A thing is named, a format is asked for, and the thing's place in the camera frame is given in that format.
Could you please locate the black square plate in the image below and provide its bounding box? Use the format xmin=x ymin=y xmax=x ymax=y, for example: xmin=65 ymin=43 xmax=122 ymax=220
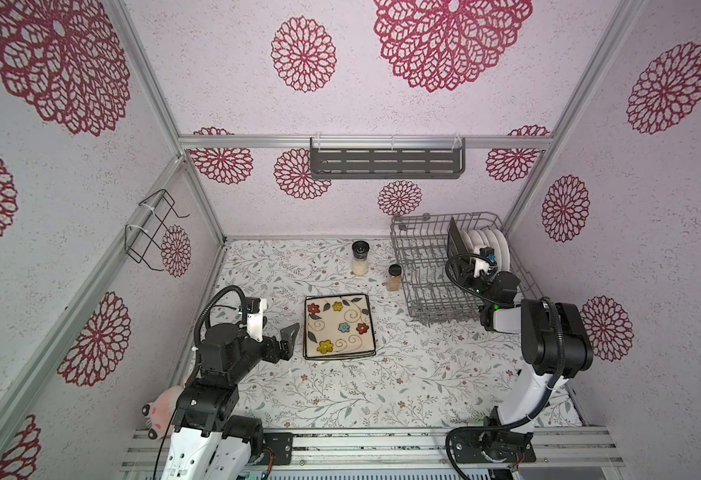
xmin=302 ymin=293 xmax=377 ymax=357
xmin=447 ymin=217 xmax=471 ymax=265

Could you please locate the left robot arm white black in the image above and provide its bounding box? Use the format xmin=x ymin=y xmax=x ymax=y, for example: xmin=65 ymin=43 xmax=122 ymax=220
xmin=162 ymin=323 xmax=300 ymax=479

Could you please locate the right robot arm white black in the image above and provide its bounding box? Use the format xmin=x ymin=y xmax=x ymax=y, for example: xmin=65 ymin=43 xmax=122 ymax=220
xmin=445 ymin=253 xmax=594 ymax=434

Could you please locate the red pink plush toy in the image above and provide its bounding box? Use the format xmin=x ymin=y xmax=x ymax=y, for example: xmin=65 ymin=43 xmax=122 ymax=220
xmin=142 ymin=385 xmax=184 ymax=440

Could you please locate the small amber spice jar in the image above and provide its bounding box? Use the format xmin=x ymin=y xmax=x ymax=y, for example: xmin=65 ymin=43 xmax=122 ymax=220
xmin=386 ymin=264 xmax=402 ymax=292

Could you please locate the salt grinder black lid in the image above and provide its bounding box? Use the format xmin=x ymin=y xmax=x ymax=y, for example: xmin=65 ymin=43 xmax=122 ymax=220
xmin=351 ymin=240 xmax=370 ymax=276

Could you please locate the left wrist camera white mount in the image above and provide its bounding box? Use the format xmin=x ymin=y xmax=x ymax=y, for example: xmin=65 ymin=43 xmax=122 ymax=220
xmin=244 ymin=297 xmax=268 ymax=342

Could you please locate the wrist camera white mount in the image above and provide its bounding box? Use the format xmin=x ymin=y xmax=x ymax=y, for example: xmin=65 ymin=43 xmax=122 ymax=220
xmin=473 ymin=246 xmax=498 ymax=281
xmin=244 ymin=297 xmax=268 ymax=342

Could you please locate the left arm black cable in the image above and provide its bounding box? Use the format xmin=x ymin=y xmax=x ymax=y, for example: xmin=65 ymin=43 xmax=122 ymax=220
xmin=192 ymin=284 xmax=250 ymax=352

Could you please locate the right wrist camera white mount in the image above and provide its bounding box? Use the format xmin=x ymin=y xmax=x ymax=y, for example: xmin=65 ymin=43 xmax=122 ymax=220
xmin=473 ymin=246 xmax=498 ymax=281

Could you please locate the grey wire dish rack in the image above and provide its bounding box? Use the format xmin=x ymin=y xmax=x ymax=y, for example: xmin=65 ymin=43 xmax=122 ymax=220
xmin=390 ymin=212 xmax=541 ymax=334

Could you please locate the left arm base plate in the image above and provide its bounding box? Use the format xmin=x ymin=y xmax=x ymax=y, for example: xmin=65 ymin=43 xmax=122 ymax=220
xmin=254 ymin=431 xmax=294 ymax=467

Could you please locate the aluminium front rail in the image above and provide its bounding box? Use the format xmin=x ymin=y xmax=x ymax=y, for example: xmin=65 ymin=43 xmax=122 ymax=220
xmin=114 ymin=427 xmax=629 ymax=479

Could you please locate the black wire wall holder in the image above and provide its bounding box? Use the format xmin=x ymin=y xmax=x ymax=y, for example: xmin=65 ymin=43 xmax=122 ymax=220
xmin=124 ymin=189 xmax=190 ymax=272

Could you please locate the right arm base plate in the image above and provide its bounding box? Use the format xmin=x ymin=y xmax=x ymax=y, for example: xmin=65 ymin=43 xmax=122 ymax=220
xmin=445 ymin=426 xmax=536 ymax=464

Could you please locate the grey wall shelf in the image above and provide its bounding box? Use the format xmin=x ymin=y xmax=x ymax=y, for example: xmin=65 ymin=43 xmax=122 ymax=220
xmin=308 ymin=138 xmax=466 ymax=180

